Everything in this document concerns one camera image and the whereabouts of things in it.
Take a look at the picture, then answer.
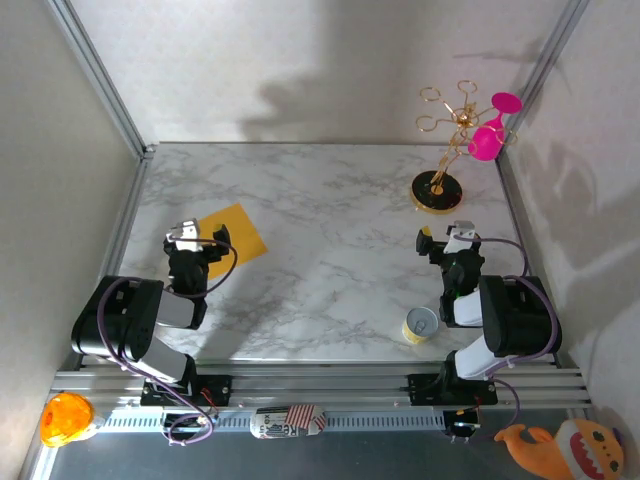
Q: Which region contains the yellow tin can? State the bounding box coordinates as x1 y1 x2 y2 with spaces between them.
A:
401 306 440 346

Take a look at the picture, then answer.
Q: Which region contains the pink plastic wine glass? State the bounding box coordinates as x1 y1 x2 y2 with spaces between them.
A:
467 92 524 163

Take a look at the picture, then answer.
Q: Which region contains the black electronics board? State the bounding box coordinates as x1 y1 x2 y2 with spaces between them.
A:
442 408 482 442
162 412 214 437

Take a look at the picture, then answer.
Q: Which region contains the printed striped drink can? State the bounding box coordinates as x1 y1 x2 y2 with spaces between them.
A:
249 403 328 440

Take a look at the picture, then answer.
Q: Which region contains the orange translucent plastic ball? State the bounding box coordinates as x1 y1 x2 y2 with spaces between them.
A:
39 392 106 448

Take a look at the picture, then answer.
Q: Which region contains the orange plush monster toy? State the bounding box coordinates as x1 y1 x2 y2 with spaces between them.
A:
493 417 626 480

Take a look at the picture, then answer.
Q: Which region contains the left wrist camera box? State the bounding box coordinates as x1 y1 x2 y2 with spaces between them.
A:
167 218 202 252

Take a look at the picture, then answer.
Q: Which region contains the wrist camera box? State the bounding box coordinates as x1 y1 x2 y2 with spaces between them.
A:
445 220 477 253
167 218 202 252

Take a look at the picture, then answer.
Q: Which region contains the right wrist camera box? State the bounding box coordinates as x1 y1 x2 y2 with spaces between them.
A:
445 220 477 253

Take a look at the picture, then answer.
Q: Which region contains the gold wire glass rack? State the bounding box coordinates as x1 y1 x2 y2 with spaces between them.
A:
410 79 519 215

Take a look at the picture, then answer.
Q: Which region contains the aluminium table side rail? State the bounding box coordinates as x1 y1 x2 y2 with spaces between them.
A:
74 149 154 371
494 149 574 369

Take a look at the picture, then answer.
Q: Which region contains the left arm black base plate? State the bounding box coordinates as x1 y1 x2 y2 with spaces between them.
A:
139 374 234 407

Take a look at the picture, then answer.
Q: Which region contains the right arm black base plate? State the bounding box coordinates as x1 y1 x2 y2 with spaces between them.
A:
407 372 500 407

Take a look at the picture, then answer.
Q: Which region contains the grey slotted cable duct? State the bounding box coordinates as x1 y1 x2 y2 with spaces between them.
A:
97 408 451 434

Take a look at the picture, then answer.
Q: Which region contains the aluminium frame cross rail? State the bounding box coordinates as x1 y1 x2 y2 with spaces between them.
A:
49 367 594 412

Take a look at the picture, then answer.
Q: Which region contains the aluminium frame post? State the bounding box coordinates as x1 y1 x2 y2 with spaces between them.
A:
45 0 157 159
497 0 591 161

